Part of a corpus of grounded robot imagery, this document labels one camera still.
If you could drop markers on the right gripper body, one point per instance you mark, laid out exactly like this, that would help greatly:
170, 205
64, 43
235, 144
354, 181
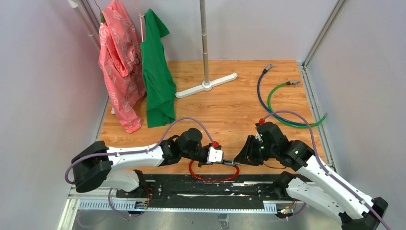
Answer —
267, 151

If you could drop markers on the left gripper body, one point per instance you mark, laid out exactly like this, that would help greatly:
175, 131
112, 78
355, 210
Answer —
199, 155

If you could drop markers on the red cable lock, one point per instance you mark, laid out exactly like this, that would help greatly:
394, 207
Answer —
213, 177

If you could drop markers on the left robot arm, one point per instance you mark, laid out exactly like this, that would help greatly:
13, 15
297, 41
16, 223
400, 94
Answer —
102, 166

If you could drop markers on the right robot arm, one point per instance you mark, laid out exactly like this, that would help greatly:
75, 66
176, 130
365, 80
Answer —
335, 197

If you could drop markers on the white clothes rack stand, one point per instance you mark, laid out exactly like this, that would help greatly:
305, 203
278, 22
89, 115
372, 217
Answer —
207, 84

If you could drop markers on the green t-shirt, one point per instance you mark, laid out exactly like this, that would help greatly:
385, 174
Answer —
158, 80

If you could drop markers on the pink patterned garment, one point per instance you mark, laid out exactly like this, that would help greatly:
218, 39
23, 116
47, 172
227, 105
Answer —
121, 63

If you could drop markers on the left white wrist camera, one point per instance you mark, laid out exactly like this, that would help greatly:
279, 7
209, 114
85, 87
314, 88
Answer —
215, 155

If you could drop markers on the green cable lock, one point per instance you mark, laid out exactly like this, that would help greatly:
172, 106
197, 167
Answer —
290, 95

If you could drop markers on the blue cable lock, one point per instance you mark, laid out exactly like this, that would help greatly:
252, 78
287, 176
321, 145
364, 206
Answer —
266, 101

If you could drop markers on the aluminium frame rail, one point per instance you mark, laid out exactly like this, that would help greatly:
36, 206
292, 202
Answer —
101, 199

